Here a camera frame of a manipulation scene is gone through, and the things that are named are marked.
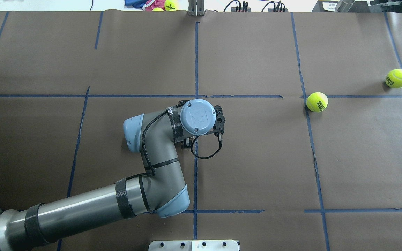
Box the aluminium frame post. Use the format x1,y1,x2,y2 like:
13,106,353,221
188,0,206,16

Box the yellow tennis ball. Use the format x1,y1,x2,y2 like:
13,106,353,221
306,92,329,113
385,69,402,88

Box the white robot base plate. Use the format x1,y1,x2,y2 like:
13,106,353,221
148,239,241,251

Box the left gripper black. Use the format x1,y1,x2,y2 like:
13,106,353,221
214,105,225,136

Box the spare tennis ball on desk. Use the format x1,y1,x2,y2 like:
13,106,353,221
164,0,180,11

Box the small metal cup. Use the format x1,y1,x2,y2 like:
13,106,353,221
335,0,355,13

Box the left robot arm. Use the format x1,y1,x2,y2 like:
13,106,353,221
0,99,225,251

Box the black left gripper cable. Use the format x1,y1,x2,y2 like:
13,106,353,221
126,109,223,182

